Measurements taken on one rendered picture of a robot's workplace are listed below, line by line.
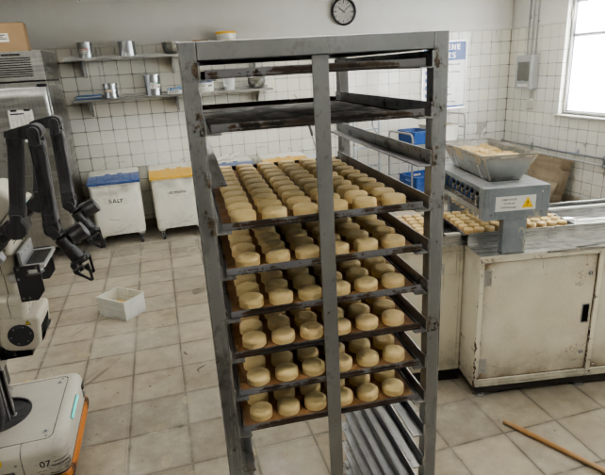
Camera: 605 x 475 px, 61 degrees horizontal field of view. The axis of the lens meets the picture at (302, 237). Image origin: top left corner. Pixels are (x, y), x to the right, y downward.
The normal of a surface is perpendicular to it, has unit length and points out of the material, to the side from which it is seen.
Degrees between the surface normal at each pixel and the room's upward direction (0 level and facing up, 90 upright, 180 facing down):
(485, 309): 90
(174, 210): 95
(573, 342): 90
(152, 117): 90
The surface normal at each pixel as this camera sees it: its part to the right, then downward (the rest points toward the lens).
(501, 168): 0.11, 0.61
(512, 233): 0.11, 0.31
